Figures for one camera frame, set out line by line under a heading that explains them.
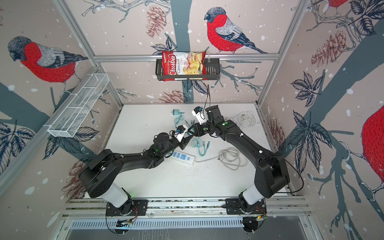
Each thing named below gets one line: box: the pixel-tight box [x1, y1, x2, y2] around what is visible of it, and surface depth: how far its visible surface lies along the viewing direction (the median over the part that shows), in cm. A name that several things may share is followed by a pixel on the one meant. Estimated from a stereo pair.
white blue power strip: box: [165, 150, 196, 165], surface depth 90 cm
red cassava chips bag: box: [161, 50, 208, 82], surface depth 90 cm
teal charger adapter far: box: [170, 109, 185, 116], surface depth 116 cm
